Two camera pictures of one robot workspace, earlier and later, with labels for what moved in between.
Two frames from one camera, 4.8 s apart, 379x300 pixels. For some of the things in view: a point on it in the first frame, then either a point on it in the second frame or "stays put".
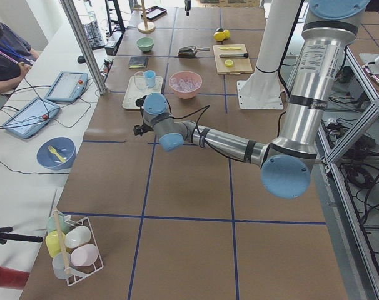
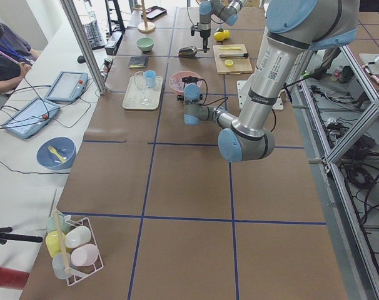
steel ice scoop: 191,50 stays put
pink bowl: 186,84 stays put
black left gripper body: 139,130 -> 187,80
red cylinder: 5,277 stays put
